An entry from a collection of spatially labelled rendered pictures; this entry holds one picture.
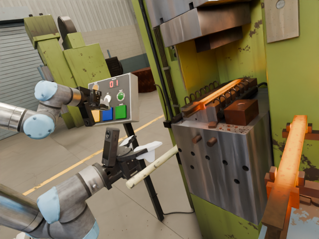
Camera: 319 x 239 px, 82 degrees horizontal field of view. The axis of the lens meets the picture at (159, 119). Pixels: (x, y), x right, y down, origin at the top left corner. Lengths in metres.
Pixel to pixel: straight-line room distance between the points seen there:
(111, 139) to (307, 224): 0.60
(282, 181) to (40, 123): 0.63
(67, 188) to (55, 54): 5.08
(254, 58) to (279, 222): 0.97
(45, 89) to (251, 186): 0.85
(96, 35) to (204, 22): 8.94
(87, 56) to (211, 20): 4.88
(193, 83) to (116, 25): 9.28
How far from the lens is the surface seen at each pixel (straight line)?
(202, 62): 1.18
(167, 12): 0.85
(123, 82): 1.11
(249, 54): 1.21
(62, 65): 5.49
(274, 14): 0.77
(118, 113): 1.09
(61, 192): 0.54
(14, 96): 8.45
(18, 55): 8.61
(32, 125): 0.66
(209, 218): 1.21
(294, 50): 0.79
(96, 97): 0.92
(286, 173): 0.44
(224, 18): 0.90
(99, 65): 5.58
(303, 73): 0.80
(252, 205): 0.92
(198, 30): 0.76
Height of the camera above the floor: 1.25
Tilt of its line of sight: 19 degrees down
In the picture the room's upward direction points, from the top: 17 degrees counter-clockwise
